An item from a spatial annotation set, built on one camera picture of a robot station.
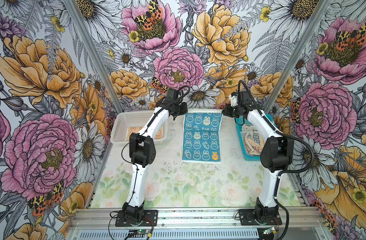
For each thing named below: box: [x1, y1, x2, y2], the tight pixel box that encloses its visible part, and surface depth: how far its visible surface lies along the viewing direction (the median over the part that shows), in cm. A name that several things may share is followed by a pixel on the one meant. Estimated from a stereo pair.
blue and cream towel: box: [181, 109, 224, 164], surface depth 105 cm
